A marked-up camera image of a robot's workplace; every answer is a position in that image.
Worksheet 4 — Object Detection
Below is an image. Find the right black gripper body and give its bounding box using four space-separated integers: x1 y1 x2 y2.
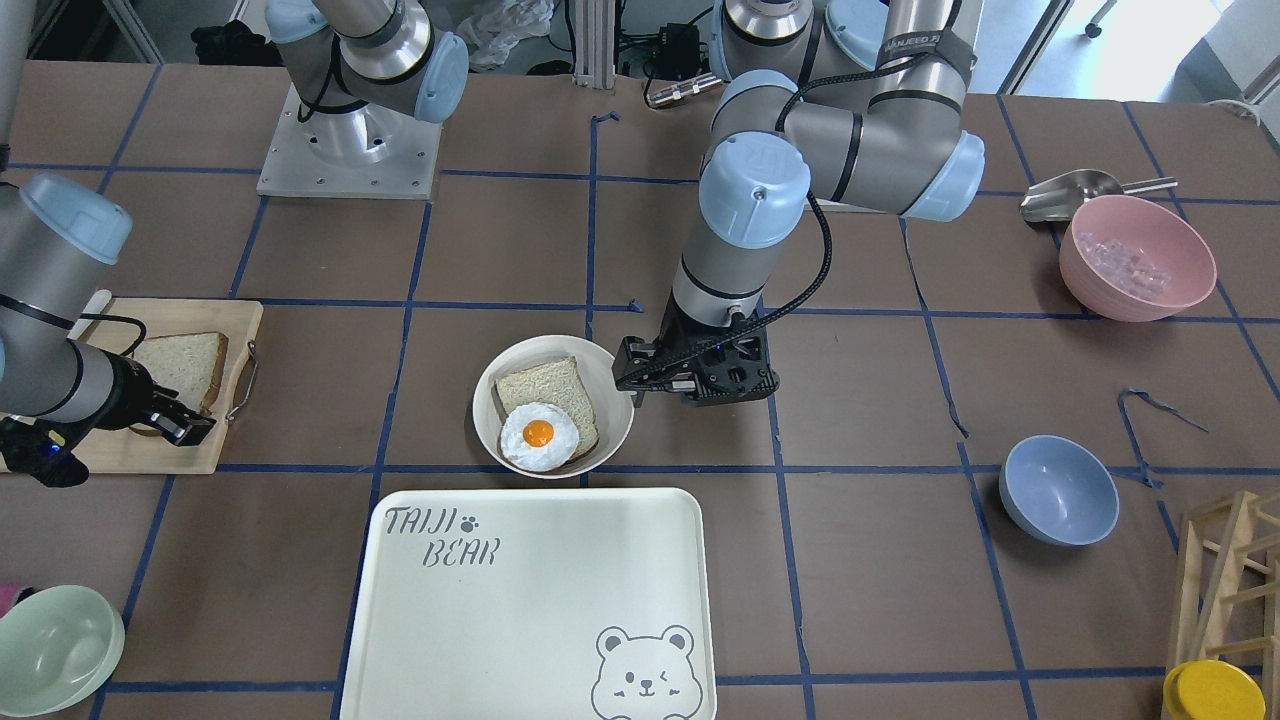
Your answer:
92 354 166 430

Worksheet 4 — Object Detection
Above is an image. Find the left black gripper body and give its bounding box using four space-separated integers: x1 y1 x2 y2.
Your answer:
612 305 780 407

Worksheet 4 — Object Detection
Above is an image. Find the bread slice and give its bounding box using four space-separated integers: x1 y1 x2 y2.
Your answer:
495 356 599 464
127 332 228 418

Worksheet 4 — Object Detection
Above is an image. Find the white round plate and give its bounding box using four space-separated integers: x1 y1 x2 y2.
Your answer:
471 334 635 479

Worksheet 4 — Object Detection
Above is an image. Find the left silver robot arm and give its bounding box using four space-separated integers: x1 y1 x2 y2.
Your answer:
613 1 986 406

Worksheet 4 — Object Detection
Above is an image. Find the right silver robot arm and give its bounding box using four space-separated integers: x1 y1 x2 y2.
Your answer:
1 173 214 448

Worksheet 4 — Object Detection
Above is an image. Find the bread slice on plate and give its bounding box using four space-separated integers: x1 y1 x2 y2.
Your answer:
495 356 599 464

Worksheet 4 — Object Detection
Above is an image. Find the wooden cutting board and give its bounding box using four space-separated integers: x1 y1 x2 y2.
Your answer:
0 299 265 475

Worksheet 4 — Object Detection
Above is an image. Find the white plastic knife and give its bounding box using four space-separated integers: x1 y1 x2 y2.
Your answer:
67 290 113 340

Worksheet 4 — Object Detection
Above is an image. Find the fried egg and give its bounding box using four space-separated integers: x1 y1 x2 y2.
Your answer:
499 402 581 473

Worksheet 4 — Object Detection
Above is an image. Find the pink cloth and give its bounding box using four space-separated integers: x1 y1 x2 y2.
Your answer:
0 583 37 618

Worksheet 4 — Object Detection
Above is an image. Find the light green bowl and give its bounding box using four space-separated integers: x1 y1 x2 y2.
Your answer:
1 585 125 717

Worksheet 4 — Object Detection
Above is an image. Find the cream bear tray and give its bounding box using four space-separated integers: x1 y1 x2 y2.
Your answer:
339 488 718 719

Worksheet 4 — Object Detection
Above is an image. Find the blue bowl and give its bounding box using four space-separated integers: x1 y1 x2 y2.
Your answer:
998 436 1120 547

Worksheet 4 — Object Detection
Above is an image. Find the metal scoop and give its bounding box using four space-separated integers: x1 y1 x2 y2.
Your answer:
1019 169 1179 223

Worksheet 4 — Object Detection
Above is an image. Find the pink bowl with ice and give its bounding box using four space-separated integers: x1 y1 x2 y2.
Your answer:
1059 195 1219 322

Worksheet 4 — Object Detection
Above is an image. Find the wooden mug rack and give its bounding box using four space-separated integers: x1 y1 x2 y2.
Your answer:
1166 491 1277 694

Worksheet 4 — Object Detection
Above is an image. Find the yellow mug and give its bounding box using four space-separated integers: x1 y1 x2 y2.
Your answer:
1162 659 1267 719

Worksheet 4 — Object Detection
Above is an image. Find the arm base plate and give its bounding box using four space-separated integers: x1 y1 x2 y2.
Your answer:
257 87 442 201

